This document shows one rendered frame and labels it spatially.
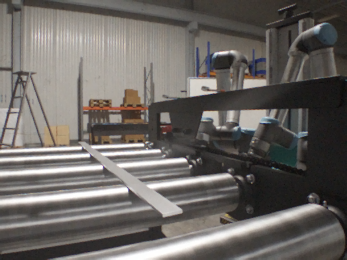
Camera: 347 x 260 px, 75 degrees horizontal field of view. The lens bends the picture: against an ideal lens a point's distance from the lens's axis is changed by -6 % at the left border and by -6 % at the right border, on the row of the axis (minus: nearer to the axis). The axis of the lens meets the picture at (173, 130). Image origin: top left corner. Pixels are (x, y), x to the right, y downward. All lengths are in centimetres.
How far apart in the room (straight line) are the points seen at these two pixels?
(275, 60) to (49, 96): 981
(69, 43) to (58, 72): 132
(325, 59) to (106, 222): 125
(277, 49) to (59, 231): 181
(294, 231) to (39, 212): 48
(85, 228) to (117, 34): 1124
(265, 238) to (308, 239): 8
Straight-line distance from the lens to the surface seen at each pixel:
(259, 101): 71
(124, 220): 58
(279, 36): 203
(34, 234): 58
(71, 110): 1088
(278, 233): 42
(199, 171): 98
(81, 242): 163
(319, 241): 47
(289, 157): 182
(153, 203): 47
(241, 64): 176
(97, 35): 1149
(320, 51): 144
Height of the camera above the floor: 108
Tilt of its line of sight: 3 degrees down
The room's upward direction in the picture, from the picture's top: straight up
